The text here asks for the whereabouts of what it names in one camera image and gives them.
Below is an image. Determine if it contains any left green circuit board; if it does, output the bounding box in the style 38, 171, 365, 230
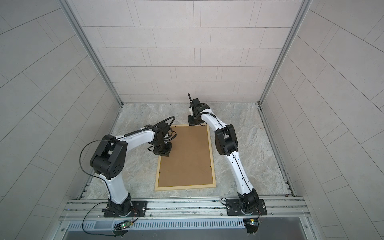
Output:
114, 221, 133, 231

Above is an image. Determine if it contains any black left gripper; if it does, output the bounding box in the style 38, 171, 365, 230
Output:
152, 138, 174, 156

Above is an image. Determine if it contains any aluminium corner post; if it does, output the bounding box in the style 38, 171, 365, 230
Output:
58, 0, 124, 107
259, 0, 312, 106

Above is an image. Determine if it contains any brown cardboard backing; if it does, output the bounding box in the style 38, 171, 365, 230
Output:
157, 125, 214, 188

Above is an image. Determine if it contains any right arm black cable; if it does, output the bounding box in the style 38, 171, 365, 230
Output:
187, 92, 263, 224

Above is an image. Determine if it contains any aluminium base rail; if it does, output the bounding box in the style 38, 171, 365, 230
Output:
59, 196, 312, 233

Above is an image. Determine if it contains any aluminium corner post left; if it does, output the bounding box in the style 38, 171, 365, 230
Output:
58, 0, 124, 107

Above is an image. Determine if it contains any green circuit board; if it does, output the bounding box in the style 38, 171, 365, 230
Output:
243, 219, 260, 234
114, 221, 133, 231

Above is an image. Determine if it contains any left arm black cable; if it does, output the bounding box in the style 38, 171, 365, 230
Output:
78, 116, 178, 236

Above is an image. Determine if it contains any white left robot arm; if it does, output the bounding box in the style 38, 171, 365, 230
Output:
90, 117, 177, 218

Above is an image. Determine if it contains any right green circuit board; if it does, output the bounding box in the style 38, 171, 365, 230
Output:
243, 219, 260, 234

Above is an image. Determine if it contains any light wooden picture frame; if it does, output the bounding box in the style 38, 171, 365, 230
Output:
154, 123, 217, 192

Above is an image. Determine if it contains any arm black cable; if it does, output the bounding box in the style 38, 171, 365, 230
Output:
78, 116, 178, 236
187, 92, 263, 224

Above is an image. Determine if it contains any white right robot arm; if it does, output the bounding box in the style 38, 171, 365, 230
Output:
188, 98, 267, 216

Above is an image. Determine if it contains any aluminium corner post right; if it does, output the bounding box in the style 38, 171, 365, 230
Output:
259, 0, 312, 106

